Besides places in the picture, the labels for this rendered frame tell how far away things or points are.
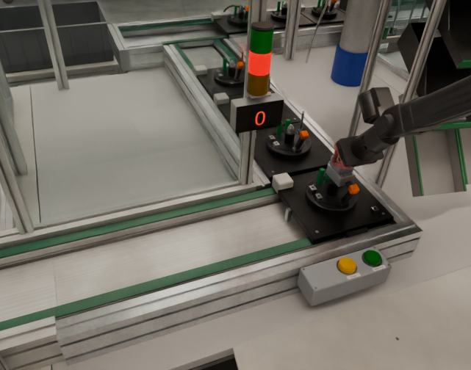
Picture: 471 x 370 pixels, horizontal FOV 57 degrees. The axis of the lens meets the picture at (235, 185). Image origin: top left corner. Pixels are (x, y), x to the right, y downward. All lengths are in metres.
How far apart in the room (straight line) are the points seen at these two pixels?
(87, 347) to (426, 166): 0.95
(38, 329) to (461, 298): 0.97
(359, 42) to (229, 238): 1.15
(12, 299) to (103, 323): 0.24
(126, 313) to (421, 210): 0.92
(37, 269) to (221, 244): 0.44
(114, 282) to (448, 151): 0.94
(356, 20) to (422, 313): 1.23
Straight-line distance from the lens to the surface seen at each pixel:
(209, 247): 1.11
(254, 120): 1.05
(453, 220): 1.45
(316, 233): 1.10
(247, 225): 1.17
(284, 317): 1.06
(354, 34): 1.97
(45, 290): 1.09
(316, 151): 1.37
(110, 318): 0.95
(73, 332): 0.95
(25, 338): 0.97
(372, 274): 1.07
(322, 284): 1.01
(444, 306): 1.21
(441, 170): 1.31
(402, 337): 1.11
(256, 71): 0.99
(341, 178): 1.10
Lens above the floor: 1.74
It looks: 40 degrees down
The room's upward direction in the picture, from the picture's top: 3 degrees clockwise
